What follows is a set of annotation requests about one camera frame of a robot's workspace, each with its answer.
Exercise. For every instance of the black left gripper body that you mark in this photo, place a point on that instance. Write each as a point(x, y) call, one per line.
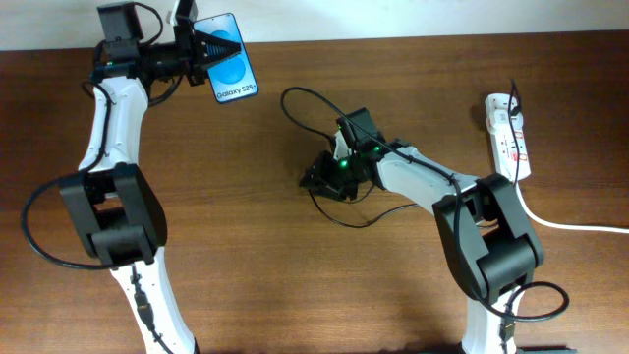
point(185, 59)

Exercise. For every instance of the white charger adapter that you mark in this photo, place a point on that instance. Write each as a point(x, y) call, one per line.
point(502, 120)

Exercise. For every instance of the white power strip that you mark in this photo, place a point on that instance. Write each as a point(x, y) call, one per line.
point(509, 149)

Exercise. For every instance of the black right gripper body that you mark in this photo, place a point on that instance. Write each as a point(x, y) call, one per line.
point(325, 173)

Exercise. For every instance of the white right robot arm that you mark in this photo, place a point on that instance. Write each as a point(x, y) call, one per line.
point(490, 246)

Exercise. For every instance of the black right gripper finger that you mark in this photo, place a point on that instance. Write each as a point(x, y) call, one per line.
point(329, 192)
point(312, 178)

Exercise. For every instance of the blue Galaxy smartphone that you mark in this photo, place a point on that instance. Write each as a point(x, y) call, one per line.
point(233, 78)

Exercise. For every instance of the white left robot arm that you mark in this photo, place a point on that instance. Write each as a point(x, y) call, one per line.
point(118, 218)

